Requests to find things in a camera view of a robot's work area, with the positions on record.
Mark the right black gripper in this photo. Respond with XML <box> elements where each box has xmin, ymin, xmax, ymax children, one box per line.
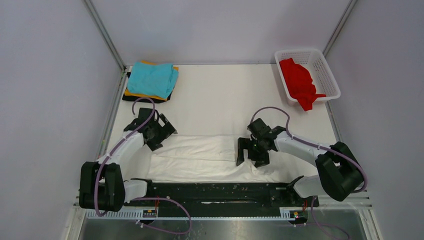
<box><xmin>236</xmin><ymin>136</ymin><xmax>270</xmax><ymax>168</ymax></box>

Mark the white t shirt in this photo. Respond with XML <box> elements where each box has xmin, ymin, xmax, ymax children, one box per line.
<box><xmin>147</xmin><ymin>135</ymin><xmax>300</xmax><ymax>183</ymax></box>

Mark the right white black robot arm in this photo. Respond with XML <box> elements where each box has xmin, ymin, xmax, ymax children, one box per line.
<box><xmin>236</xmin><ymin>118</ymin><xmax>367</xmax><ymax>206</ymax></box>

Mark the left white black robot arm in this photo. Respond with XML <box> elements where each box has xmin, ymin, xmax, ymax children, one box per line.
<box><xmin>79</xmin><ymin>107</ymin><xmax>177</xmax><ymax>216</ymax></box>

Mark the folded orange t shirt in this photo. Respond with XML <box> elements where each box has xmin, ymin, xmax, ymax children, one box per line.
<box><xmin>123</xmin><ymin>60</ymin><xmax>180</xmax><ymax>102</ymax></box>

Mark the red t shirt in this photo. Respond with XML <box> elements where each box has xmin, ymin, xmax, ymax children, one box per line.
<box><xmin>279</xmin><ymin>58</ymin><xmax>327</xmax><ymax>112</ymax></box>

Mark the white plastic basket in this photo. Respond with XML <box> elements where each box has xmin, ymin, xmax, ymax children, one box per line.
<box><xmin>274</xmin><ymin>48</ymin><xmax>341</xmax><ymax>106</ymax></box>

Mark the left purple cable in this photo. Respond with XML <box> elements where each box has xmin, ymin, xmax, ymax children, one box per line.
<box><xmin>93</xmin><ymin>96</ymin><xmax>193</xmax><ymax>236</ymax></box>

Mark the purple cable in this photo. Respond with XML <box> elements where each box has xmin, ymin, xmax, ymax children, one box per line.
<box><xmin>93</xmin><ymin>96</ymin><xmax>193</xmax><ymax>236</ymax></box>
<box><xmin>249</xmin><ymin>106</ymin><xmax>369</xmax><ymax>240</ymax></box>

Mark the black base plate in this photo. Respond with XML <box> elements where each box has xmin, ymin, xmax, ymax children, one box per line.
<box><xmin>127</xmin><ymin>182</ymin><xmax>320</xmax><ymax>218</ymax></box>

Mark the white slotted cable duct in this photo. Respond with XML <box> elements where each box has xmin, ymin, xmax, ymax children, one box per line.
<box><xmin>85</xmin><ymin>207</ymin><xmax>301</xmax><ymax>221</ymax></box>

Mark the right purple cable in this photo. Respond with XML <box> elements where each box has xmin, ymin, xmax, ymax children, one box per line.
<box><xmin>249</xmin><ymin>106</ymin><xmax>369</xmax><ymax>240</ymax></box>

